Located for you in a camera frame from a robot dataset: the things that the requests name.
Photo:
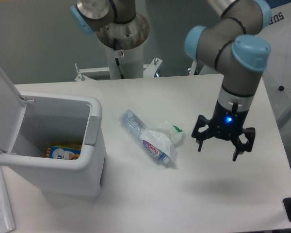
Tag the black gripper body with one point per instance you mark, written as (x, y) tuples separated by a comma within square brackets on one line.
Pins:
[(226, 124)]

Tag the white push-lid trash can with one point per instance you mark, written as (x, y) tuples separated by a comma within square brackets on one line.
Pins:
[(30, 122)]

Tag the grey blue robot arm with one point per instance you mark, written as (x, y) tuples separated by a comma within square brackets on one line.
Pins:
[(92, 15)]

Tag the crumpled white plastic wrapper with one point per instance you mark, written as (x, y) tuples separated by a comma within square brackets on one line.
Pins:
[(164, 138)]

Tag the white Superior umbrella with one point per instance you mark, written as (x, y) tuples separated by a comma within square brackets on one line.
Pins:
[(281, 60)]

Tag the yellow blue snack box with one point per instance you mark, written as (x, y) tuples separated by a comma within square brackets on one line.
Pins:
[(64, 151)]

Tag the white metal base frame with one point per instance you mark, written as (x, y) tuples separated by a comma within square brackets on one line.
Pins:
[(149, 71)]

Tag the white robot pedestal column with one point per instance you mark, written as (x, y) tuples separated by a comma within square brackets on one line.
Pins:
[(124, 43)]

